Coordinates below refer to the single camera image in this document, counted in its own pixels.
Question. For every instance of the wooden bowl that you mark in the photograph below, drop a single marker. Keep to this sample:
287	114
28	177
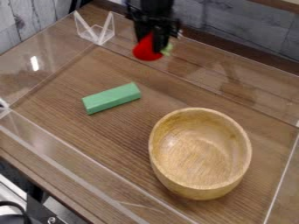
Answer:
200	153

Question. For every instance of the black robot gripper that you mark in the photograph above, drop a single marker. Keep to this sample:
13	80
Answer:
153	16

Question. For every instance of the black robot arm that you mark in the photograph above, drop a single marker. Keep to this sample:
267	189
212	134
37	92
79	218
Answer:
153	21

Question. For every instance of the green rectangular block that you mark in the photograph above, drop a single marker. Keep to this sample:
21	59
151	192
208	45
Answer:
111	98

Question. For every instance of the black metal bracket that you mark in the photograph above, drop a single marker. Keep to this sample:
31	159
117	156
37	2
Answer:
39	213

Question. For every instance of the clear acrylic tray enclosure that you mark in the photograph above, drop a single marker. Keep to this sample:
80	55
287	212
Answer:
89	159

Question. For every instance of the red plush fruit green leaf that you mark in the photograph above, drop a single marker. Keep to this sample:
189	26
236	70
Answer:
144	52

